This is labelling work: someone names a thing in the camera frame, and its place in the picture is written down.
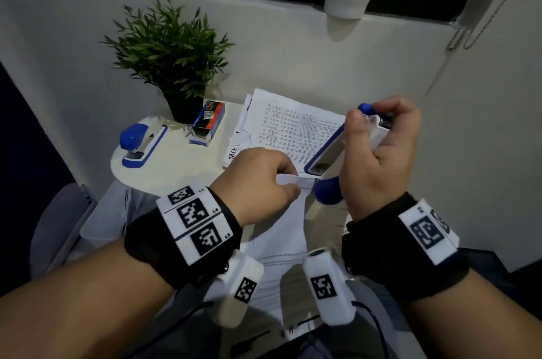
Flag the person's left hand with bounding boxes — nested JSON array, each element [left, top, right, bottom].
[[210, 147, 302, 228]]

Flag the person's right hand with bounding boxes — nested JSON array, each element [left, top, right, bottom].
[[340, 95, 422, 222]]

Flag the blue white stapler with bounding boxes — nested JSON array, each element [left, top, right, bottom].
[[303, 103, 395, 206], [119, 122, 169, 169]]

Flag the printed paper bundle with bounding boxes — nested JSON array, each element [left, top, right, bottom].
[[203, 173, 353, 343]]

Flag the stack of printed papers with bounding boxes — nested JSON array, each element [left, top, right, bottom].
[[223, 88, 352, 180]]

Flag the blue staples box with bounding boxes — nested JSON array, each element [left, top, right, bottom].
[[187, 100, 226, 147]]

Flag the person's left forearm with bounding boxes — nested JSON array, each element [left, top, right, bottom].
[[0, 238, 176, 359]]

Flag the person's right forearm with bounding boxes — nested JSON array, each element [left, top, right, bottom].
[[402, 269, 542, 359]]

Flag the person's grey trousers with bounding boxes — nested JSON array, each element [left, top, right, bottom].
[[126, 295, 400, 359]]

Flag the green potted plant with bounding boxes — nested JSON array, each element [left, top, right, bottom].
[[101, 0, 235, 125]]

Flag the grey round stool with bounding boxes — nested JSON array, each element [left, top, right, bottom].
[[29, 183, 97, 282]]

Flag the black right wrist strap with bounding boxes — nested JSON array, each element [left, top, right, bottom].
[[340, 192, 471, 304]]

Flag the black wrist strap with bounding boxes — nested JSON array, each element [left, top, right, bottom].
[[124, 185, 243, 290], [340, 192, 471, 304]]

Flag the black left wrist strap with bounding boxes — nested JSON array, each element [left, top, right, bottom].
[[124, 185, 243, 290]]

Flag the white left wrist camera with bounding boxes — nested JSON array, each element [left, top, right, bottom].
[[211, 249, 265, 329]]

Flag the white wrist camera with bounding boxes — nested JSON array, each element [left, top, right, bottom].
[[211, 249, 265, 329], [301, 246, 357, 327]]

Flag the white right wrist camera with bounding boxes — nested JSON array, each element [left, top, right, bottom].
[[301, 246, 357, 327]]

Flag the black right camera cable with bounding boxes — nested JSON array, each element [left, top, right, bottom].
[[351, 300, 390, 359]]

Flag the black camera cable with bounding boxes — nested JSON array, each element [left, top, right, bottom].
[[351, 300, 390, 359], [123, 300, 216, 359]]

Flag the black left camera cable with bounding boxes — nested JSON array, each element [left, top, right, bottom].
[[123, 300, 216, 359]]

